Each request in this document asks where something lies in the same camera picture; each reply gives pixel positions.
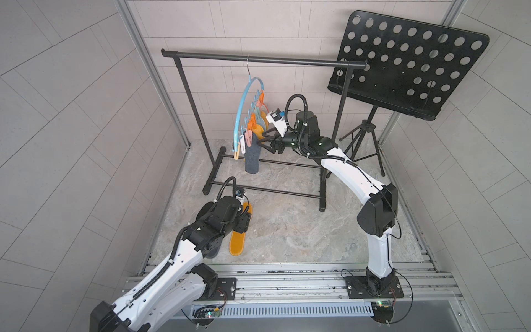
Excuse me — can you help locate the orange yellow shoe insole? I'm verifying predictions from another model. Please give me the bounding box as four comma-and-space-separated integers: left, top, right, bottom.
229, 202, 253, 256

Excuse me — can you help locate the blue multi-clip hanger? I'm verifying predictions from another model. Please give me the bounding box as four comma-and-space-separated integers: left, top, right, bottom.
233, 55, 266, 160

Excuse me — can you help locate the dark grey shoe insole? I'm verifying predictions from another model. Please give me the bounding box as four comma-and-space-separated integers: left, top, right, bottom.
203, 243, 221, 259

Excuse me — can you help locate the black garment rack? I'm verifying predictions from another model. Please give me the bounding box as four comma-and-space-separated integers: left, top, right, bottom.
161, 49, 378, 211

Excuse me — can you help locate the black shoe insole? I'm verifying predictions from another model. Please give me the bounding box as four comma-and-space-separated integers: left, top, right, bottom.
195, 201, 214, 221

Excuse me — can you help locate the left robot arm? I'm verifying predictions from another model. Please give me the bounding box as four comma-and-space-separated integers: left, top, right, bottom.
89, 177, 252, 331

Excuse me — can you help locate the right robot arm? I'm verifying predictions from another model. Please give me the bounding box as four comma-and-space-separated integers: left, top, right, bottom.
259, 94, 398, 295

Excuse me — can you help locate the black perforated music stand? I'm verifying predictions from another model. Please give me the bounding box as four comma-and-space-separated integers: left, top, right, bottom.
326, 10, 490, 177

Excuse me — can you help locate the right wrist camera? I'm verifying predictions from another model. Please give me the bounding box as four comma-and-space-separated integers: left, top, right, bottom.
266, 109, 289, 138

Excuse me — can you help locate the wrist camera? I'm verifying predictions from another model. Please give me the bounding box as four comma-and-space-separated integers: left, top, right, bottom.
234, 187, 246, 201
266, 109, 289, 138

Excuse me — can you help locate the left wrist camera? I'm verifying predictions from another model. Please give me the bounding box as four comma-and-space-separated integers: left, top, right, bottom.
234, 187, 246, 201

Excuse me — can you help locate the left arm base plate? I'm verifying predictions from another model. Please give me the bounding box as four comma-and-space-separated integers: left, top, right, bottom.
199, 278, 237, 301

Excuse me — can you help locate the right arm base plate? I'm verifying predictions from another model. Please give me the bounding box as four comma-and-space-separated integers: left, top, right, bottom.
343, 276, 404, 300

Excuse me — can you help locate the aluminium mounting rail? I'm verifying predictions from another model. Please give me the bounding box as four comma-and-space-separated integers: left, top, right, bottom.
115, 262, 463, 308

